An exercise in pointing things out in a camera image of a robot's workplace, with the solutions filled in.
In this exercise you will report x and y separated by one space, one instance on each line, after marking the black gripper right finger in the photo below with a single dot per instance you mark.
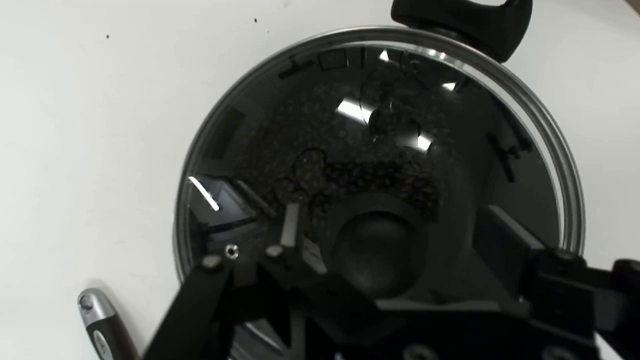
562 290

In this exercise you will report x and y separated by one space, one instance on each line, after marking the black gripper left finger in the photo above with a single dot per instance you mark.
219 296

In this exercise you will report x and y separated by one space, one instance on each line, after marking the glass lid black knob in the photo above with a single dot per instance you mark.
373 181

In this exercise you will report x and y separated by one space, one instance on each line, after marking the black cooking pot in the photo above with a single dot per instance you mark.
481 22

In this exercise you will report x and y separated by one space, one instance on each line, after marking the black spoon steel handle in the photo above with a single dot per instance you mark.
105 326

